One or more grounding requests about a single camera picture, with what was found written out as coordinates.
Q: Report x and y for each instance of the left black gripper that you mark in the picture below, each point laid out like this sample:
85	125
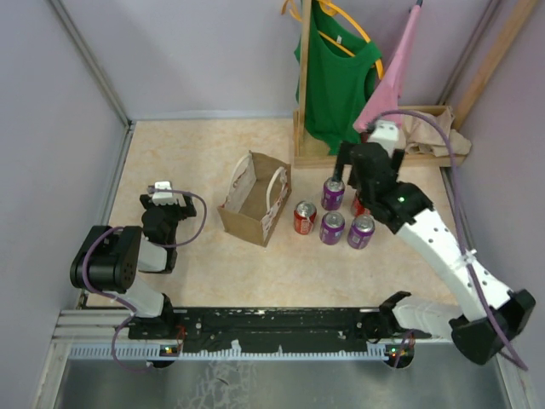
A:
186	210

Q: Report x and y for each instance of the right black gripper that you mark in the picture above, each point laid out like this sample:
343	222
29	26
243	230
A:
343	158

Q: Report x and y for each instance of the purple soda can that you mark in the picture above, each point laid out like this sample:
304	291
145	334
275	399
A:
360	232
332	195
332	227

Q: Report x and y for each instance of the red soda can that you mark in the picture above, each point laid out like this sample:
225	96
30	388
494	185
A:
357	209

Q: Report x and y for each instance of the silver top can front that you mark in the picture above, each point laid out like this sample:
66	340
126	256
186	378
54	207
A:
305	213

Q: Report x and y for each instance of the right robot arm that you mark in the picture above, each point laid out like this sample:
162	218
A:
488	315

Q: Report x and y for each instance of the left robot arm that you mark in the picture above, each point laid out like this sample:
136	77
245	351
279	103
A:
109	260

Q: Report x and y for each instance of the burlap canvas bag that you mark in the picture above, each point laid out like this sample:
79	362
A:
258	190

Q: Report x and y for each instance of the wooden clothes rack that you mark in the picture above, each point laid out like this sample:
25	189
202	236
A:
310	152

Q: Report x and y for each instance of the pink t-shirt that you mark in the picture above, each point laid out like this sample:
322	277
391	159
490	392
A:
387	93

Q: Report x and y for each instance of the beige crumpled cloth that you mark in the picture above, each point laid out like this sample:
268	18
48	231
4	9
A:
419	137

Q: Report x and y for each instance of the green t-shirt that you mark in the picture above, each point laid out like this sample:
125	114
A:
338	85

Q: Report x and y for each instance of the yellow clothes hanger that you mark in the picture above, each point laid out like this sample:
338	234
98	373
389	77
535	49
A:
335	13

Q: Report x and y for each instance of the leaning wooden beam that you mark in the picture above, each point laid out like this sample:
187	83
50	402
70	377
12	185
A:
511	25

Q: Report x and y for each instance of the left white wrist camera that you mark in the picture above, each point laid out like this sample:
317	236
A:
161	193

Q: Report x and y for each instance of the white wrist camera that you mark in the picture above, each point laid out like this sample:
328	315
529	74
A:
161	193
386	134

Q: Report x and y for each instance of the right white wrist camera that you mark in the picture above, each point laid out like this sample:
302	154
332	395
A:
386	134

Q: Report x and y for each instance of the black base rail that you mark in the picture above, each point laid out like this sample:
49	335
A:
269	330

